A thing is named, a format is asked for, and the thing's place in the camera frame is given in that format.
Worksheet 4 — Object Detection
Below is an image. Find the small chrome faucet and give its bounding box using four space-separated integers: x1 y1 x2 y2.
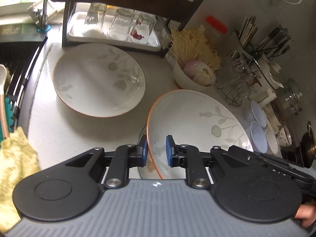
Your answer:
27 0 51 33

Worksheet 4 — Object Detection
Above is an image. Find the black kitchen sink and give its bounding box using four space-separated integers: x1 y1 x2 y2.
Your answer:
1 24 47 127

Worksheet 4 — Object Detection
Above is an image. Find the floral patterned deep plate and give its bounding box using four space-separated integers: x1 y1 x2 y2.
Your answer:
137 124 161 180

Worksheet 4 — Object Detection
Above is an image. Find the white bowl with garlic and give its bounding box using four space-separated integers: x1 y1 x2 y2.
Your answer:
172 60 216 92

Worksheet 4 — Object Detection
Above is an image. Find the wire rack with glass cups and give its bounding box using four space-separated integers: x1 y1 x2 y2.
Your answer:
215 51 255 107

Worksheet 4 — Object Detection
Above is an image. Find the white ceramic bowl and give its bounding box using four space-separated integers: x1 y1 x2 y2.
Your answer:
265 127 279 155

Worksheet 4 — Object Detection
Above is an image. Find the teal flower sponge holder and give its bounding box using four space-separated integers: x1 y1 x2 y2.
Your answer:
4 97 14 133

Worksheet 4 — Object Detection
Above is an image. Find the dark wok on stove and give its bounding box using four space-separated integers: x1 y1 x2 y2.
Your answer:
300 121 315 168

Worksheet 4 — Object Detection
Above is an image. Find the white leaf plate back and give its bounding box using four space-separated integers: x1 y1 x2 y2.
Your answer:
53 43 146 118

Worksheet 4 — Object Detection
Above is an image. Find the bundle of dry noodles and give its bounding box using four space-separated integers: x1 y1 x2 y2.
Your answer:
170 25 221 71

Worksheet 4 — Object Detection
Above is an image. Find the green chopstick utensil holder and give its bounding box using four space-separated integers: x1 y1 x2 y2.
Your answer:
237 16 292 60

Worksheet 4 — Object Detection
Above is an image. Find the speckled bowl with tea leaves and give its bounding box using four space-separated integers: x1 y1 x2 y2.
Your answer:
277 125 292 147

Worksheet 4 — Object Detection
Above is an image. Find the translucent plastic bowl back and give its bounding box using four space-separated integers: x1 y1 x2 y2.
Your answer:
244 101 267 129

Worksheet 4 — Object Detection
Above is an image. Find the black knife and dish rack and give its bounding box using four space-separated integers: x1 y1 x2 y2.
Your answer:
52 0 204 56

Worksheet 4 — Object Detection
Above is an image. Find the red lid pickle jar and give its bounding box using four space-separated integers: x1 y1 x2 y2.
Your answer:
203 15 228 46

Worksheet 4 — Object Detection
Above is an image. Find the translucent plastic bowl front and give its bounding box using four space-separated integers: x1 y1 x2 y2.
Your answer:
249 121 268 153

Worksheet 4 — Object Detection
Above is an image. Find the glass kettle on white base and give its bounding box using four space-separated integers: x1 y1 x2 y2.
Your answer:
263 78 303 129

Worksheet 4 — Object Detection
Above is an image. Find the person's right hand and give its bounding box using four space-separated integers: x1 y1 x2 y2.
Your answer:
295 202 316 228

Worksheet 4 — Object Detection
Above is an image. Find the white electric cooking pot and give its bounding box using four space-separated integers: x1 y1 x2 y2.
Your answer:
255 55 284 93

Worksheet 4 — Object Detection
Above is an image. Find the translucent plastic bowl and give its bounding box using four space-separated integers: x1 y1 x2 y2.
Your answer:
244 101 267 129
249 121 268 153

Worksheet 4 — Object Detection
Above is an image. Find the white rice spoon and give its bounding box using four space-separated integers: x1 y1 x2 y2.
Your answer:
0 64 9 139

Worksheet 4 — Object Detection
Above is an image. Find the yellow dish cloth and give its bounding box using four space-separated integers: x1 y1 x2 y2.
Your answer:
0 127 40 232

